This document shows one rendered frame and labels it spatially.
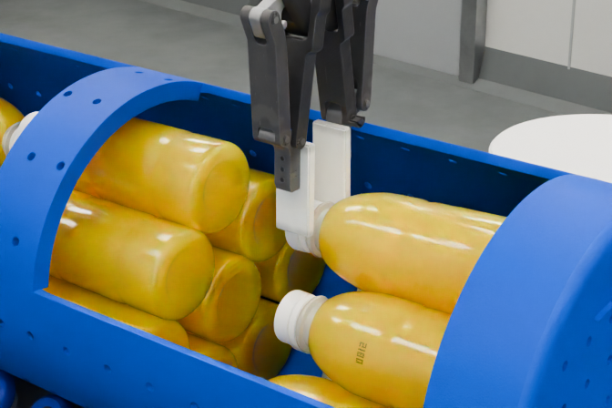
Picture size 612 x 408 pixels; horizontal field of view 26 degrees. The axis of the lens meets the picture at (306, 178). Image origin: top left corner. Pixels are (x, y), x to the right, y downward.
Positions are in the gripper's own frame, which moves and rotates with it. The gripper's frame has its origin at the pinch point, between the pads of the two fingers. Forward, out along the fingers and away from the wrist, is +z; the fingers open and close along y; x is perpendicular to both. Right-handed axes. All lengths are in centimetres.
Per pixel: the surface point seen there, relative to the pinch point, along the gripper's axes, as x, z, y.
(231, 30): 313, 119, 360
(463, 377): -19.8, 4.0, -11.8
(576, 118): 11, 16, 67
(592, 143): 5, 16, 60
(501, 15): 180, 91, 358
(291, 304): -2.4, 7.1, -5.7
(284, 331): -2.4, 8.8, -6.6
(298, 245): 0.1, 4.7, -1.7
